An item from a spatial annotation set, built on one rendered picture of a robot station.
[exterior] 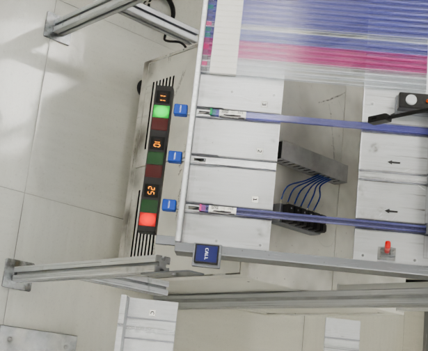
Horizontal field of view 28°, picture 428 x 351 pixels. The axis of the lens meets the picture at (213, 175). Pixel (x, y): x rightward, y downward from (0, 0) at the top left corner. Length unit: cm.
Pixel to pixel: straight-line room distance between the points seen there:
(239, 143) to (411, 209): 40
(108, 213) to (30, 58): 51
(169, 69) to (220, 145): 74
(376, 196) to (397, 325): 178
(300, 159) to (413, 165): 41
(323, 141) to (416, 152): 51
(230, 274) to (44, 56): 88
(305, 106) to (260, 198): 54
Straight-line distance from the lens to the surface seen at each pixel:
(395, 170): 195
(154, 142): 196
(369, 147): 196
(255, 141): 194
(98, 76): 272
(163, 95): 200
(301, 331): 322
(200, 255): 184
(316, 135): 240
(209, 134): 195
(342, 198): 245
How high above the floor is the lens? 217
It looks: 47 degrees down
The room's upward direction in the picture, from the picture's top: 80 degrees clockwise
